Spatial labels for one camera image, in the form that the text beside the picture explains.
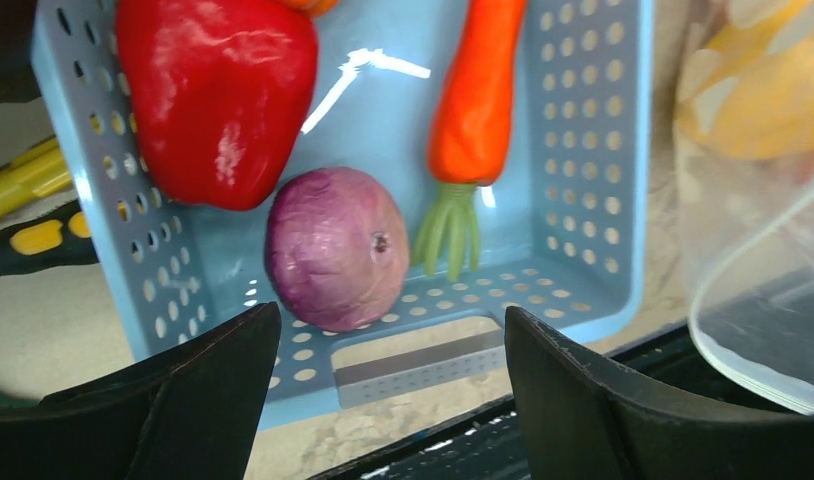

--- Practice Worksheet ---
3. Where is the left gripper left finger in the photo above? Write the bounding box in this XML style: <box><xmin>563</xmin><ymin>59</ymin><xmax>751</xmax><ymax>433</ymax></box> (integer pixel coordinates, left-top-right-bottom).
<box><xmin>0</xmin><ymin>303</ymin><xmax>282</xmax><ymax>479</ymax></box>

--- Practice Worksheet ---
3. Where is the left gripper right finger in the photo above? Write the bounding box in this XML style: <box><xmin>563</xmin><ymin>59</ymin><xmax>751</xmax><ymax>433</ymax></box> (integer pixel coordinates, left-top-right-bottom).
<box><xmin>504</xmin><ymin>307</ymin><xmax>814</xmax><ymax>479</ymax></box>

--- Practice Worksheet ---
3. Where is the light blue plastic basket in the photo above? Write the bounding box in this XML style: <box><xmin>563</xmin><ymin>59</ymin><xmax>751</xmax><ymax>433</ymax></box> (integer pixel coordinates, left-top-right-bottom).
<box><xmin>32</xmin><ymin>1</ymin><xmax>654</xmax><ymax>429</ymax></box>

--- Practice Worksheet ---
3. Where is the purple onion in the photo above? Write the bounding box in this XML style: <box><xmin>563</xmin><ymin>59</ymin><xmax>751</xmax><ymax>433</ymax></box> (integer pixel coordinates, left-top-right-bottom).
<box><xmin>264</xmin><ymin>167</ymin><xmax>410</xmax><ymax>333</ymax></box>

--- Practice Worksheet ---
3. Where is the clear zip top bag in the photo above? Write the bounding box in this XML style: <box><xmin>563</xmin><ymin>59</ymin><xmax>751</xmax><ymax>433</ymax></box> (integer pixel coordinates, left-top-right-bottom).
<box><xmin>673</xmin><ymin>1</ymin><xmax>814</xmax><ymax>414</ymax></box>

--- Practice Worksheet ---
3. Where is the yellow bell pepper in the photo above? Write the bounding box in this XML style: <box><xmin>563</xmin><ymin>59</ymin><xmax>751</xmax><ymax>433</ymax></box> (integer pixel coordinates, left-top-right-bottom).
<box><xmin>675</xmin><ymin>1</ymin><xmax>814</xmax><ymax>160</ymax></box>

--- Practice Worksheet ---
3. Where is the small orange pumpkin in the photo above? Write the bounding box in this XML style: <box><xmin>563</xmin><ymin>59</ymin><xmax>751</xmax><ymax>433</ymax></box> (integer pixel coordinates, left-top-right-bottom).
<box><xmin>280</xmin><ymin>0</ymin><xmax>339</xmax><ymax>18</ymax></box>

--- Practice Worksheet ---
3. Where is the yellow black screwdriver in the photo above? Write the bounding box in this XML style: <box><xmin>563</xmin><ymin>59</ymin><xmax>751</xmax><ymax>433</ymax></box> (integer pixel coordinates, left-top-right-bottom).
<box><xmin>0</xmin><ymin>136</ymin><xmax>99</xmax><ymax>277</ymax></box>

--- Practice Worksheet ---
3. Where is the orange carrot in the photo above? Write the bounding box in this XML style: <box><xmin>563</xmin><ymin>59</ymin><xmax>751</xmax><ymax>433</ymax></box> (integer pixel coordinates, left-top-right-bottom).
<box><xmin>411</xmin><ymin>0</ymin><xmax>528</xmax><ymax>282</ymax></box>

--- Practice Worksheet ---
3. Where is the red bell pepper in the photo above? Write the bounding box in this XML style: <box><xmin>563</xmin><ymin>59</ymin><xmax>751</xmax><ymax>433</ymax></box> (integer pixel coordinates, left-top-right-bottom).
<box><xmin>115</xmin><ymin>0</ymin><xmax>319</xmax><ymax>211</ymax></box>

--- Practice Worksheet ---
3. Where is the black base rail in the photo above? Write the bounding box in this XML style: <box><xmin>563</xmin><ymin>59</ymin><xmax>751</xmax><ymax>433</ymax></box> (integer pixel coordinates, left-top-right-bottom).
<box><xmin>324</xmin><ymin>311</ymin><xmax>814</xmax><ymax>479</ymax></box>

